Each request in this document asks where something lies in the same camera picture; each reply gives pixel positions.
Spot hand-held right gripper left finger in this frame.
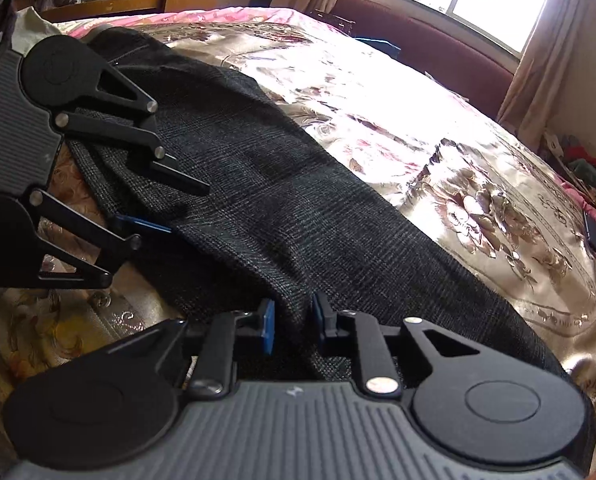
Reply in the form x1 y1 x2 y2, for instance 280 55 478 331
110 299 277 396

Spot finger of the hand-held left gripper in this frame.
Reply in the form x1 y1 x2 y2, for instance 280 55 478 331
54 44 210 197
28 187 173 291

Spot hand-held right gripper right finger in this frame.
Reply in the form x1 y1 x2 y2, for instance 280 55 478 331
311 292 485 397

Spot dark grey checked pants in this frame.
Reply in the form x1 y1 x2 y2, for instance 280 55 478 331
65 27 596 413

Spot pale green cloth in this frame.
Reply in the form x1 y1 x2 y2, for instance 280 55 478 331
9 6 58 57

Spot floral satin bedspread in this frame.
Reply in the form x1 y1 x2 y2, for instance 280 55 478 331
0 6 596 480

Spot blue flat item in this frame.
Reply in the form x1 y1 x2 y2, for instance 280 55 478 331
352 35 402 59

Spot maroon padded bench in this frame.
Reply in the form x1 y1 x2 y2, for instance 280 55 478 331
332 0 522 121

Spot pile of clothes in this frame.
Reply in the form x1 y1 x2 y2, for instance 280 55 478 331
542 130 596 213

